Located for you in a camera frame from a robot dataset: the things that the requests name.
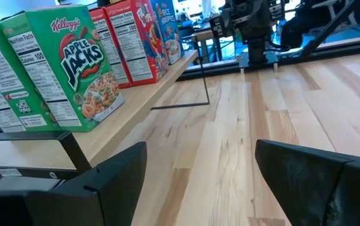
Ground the black aluminium table frame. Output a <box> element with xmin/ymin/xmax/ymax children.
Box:
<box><xmin>176</xmin><ymin>0</ymin><xmax>360</xmax><ymax>82</ymax></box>

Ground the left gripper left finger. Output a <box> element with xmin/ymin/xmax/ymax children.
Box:
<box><xmin>53</xmin><ymin>141</ymin><xmax>148</xmax><ymax>226</ymax></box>

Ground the blue Rice Krispies cereal box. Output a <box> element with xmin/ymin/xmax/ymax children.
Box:
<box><xmin>151</xmin><ymin>0</ymin><xmax>186</xmax><ymax>65</ymax></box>

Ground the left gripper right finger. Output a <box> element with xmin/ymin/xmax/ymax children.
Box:
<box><xmin>254</xmin><ymin>139</ymin><xmax>360</xmax><ymax>226</ymax></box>

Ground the red Froot Loops cereal box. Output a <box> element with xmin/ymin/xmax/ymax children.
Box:
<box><xmin>104</xmin><ymin>0</ymin><xmax>170</xmax><ymax>87</ymax></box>
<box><xmin>88</xmin><ymin>8</ymin><xmax>134</xmax><ymax>90</ymax></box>

